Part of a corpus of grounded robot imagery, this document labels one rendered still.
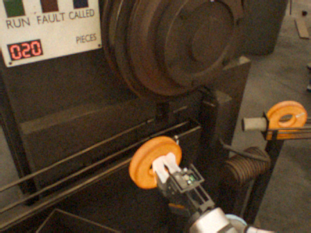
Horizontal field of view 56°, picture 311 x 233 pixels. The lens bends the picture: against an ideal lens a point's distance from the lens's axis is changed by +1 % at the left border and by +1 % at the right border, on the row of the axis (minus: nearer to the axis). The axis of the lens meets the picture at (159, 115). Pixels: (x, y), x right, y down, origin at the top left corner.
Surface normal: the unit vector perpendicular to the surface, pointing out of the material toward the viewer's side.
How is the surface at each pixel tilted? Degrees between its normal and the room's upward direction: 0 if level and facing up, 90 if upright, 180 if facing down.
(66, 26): 90
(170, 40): 90
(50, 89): 90
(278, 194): 0
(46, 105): 90
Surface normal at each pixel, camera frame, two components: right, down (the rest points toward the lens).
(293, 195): 0.04, -0.81
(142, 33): -0.46, 0.37
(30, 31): 0.57, 0.49
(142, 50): -0.48, 0.54
